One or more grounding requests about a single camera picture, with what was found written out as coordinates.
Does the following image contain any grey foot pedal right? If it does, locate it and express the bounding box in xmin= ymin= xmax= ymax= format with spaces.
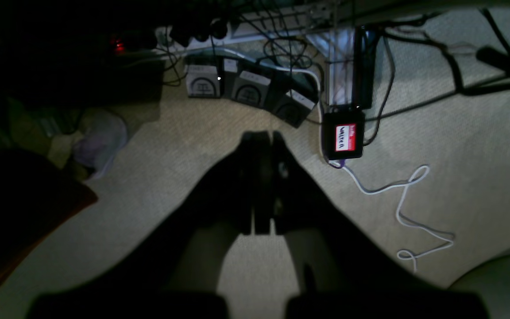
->
xmin=271 ymin=89 xmax=317 ymax=128

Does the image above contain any grey foot pedal left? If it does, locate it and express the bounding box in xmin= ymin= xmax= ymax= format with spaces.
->
xmin=184 ymin=55 xmax=221 ymax=98

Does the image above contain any black box with red label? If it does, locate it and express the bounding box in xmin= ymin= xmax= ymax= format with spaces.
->
xmin=321 ymin=110 xmax=365 ymax=161

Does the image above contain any grey foot pedal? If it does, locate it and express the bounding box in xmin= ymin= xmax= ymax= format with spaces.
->
xmin=271 ymin=89 xmax=317 ymax=128
xmin=184 ymin=55 xmax=221 ymax=98
xmin=231 ymin=69 xmax=273 ymax=109

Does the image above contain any white cable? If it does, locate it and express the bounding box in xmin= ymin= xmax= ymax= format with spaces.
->
xmin=224 ymin=48 xmax=456 ymax=273

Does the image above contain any grey foot pedal middle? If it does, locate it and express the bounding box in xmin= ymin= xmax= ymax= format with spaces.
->
xmin=231 ymin=69 xmax=273 ymax=109

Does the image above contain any black power strip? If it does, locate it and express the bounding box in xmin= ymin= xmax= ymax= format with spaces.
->
xmin=108 ymin=18 xmax=231 ymax=57

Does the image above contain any metal wire rack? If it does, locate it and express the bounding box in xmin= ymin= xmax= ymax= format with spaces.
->
xmin=224 ymin=0 xmax=355 ymax=108

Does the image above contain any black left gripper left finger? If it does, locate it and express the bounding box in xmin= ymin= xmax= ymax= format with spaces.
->
xmin=30 ymin=132 xmax=268 ymax=319

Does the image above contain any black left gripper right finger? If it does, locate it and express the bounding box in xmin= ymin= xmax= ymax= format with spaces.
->
xmin=272 ymin=131 xmax=489 ymax=319

